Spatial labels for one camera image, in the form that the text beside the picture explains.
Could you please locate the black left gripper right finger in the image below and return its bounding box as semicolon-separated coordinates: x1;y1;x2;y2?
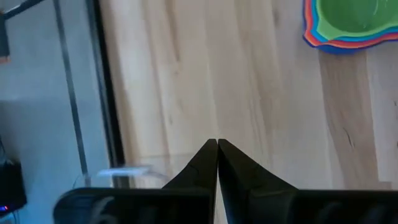
218;139;298;224

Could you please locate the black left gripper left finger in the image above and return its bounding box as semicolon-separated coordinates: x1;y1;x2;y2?
163;139;218;190

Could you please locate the dark blue plastic measuring cup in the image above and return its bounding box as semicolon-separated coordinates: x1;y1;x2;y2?
302;0;398;55

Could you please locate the orange plastic measuring cup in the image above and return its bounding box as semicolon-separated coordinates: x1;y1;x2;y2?
303;0;398;50

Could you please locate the red plastic measuring cup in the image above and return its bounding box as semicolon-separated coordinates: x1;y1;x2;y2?
305;0;398;47

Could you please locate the light blue plastic measuring cup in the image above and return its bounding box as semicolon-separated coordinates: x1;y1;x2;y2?
309;0;398;44

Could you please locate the green plastic measuring cup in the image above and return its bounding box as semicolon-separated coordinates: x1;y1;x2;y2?
315;0;398;41

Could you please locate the black electronic device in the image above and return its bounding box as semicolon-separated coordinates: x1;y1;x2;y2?
0;161;28;215

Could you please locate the grey metal frame post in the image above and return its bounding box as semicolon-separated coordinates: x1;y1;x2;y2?
52;0;91;187

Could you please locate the black frame bracket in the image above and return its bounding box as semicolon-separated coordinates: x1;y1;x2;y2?
0;0;46;65

